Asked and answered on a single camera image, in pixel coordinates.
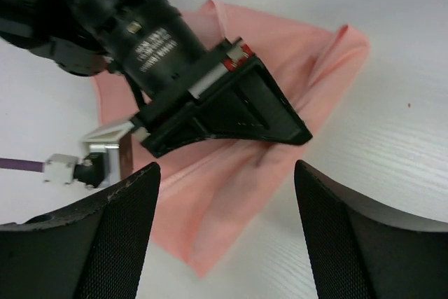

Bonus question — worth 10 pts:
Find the pink satin napkin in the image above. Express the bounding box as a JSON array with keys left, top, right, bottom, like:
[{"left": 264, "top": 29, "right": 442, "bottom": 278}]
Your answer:
[{"left": 90, "top": 0, "right": 371, "bottom": 278}]

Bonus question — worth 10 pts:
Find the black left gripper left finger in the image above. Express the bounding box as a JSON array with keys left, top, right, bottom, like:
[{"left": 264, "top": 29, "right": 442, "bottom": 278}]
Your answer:
[{"left": 1, "top": 162, "right": 161, "bottom": 298}]

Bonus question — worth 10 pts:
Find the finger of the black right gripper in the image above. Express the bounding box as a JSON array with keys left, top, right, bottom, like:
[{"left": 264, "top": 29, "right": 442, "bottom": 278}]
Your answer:
[{"left": 139, "top": 59, "right": 312, "bottom": 158}]

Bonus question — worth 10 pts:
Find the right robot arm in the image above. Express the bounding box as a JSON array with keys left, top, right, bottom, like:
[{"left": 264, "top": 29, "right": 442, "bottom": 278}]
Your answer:
[{"left": 1, "top": 0, "right": 312, "bottom": 158}]

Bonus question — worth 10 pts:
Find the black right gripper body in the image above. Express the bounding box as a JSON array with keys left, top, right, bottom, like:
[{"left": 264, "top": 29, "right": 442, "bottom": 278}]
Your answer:
[{"left": 94, "top": 0, "right": 238, "bottom": 131}]

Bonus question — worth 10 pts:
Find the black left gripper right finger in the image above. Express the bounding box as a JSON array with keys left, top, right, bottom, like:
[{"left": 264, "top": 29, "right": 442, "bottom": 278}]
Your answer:
[{"left": 294, "top": 160, "right": 447, "bottom": 298}]

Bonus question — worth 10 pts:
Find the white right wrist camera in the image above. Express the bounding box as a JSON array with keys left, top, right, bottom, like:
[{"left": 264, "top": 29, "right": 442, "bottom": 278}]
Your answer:
[{"left": 43, "top": 119, "right": 134, "bottom": 189}]

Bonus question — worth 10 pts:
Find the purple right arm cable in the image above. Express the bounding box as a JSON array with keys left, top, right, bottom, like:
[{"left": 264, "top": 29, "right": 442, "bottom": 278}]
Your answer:
[{"left": 0, "top": 158, "right": 46, "bottom": 173}]

